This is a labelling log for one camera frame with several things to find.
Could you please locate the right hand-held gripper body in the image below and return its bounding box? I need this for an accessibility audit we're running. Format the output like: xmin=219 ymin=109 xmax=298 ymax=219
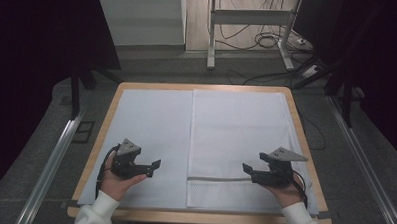
xmin=258 ymin=146 xmax=309 ymax=190

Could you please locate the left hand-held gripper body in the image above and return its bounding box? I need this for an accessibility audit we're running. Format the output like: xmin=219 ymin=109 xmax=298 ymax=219
xmin=109 ymin=137 xmax=154 ymax=181

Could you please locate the white mesh laundry bag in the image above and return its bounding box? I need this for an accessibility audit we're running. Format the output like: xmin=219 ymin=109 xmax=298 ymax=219
xmin=185 ymin=89 xmax=313 ymax=213

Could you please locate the person's right hand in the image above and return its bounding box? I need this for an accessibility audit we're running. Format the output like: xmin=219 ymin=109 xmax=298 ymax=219
xmin=262 ymin=170 xmax=307 ymax=209

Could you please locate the person's left hand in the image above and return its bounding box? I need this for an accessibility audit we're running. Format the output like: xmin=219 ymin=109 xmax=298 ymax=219
xmin=98 ymin=152 xmax=149 ymax=203

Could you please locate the white table sheet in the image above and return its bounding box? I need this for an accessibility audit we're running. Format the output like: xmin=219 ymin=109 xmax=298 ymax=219
xmin=77 ymin=86 xmax=324 ymax=215

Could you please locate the black metal stand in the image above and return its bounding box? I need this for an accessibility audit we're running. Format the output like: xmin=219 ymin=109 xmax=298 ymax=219
xmin=67 ymin=65 xmax=122 ymax=122
xmin=290 ymin=54 xmax=367 ymax=129

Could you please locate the wooden table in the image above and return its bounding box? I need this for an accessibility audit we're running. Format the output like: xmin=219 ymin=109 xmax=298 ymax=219
xmin=67 ymin=79 xmax=337 ymax=224

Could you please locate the white power strip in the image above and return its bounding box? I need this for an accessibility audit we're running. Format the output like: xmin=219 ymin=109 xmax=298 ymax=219
xmin=301 ymin=64 xmax=322 ymax=79

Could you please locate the dark curtain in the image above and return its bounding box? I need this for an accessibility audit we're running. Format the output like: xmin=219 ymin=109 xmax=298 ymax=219
xmin=293 ymin=0 xmax=397 ymax=167
xmin=0 ymin=0 xmax=124 ymax=207

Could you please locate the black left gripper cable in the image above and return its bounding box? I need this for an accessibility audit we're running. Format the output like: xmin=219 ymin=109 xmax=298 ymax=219
xmin=94 ymin=143 xmax=121 ymax=200

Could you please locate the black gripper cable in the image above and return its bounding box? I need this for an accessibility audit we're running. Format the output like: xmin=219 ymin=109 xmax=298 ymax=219
xmin=284 ymin=168 xmax=311 ymax=209
xmin=94 ymin=143 xmax=121 ymax=200

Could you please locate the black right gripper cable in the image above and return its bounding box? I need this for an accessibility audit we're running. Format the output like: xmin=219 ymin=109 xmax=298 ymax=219
xmin=284 ymin=168 xmax=311 ymax=209

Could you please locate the thin black floor cable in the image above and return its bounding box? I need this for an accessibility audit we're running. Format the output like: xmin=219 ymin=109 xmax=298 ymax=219
xmin=298 ymin=112 xmax=329 ymax=152

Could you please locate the aluminium floor rail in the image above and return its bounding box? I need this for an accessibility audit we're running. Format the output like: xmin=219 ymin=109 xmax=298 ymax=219
xmin=13 ymin=107 xmax=87 ymax=224
xmin=322 ymin=95 xmax=397 ymax=224

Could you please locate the tangle of black floor cables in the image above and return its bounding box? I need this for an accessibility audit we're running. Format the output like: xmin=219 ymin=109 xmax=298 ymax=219
xmin=215 ymin=0 xmax=316 ymax=89

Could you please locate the white metal desk frame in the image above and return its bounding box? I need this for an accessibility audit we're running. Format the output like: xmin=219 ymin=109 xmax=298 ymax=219
xmin=206 ymin=0 xmax=303 ymax=74

